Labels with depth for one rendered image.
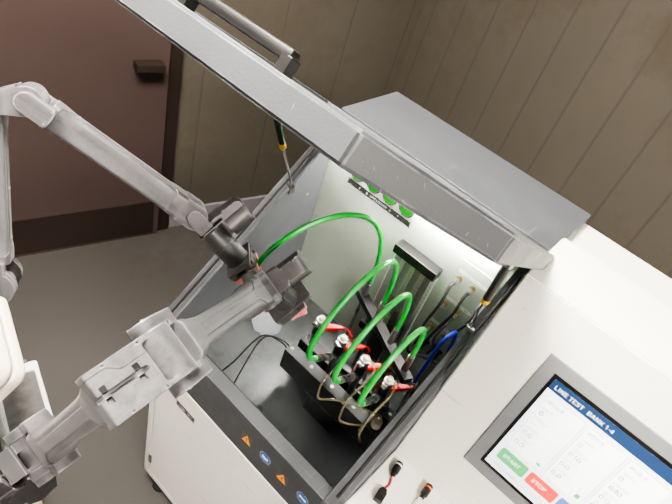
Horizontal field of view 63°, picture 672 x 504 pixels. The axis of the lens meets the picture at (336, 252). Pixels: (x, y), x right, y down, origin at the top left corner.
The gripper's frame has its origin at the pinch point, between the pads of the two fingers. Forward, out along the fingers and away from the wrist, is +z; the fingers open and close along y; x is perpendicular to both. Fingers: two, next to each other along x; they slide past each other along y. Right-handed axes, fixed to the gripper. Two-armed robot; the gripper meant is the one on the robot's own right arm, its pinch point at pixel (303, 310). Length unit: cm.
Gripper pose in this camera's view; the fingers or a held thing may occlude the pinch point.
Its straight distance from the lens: 132.1
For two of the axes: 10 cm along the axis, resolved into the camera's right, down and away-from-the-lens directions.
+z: 3.9, 3.8, 8.4
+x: -5.2, -6.6, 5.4
